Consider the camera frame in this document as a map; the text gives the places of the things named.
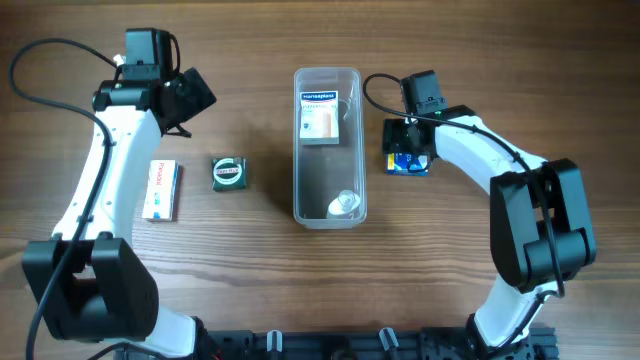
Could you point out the white Panadol box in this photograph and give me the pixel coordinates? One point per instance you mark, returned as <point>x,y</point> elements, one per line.
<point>161,188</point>

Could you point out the blue VapoDrops lozenge box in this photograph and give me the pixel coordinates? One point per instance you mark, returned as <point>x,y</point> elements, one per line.
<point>405,164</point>

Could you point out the clear plastic container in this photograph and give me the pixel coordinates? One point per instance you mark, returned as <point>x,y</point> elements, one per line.
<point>321,172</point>

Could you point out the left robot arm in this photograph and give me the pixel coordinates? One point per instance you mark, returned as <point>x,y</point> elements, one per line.
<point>89,284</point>

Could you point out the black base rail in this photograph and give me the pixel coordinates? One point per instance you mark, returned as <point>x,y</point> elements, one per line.
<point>425,344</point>

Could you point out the small white bottle clear cap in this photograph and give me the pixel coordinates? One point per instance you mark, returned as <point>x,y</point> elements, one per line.
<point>344,206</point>

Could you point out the white Hansaplast plaster box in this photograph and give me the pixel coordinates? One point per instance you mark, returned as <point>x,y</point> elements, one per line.
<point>319,123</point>

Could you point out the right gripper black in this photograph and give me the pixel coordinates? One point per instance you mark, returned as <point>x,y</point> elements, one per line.
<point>400,138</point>

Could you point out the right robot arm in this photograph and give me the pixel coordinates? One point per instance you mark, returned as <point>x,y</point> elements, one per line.
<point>541,233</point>

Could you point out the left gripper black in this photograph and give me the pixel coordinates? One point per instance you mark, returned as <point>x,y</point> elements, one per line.
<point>195,95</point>

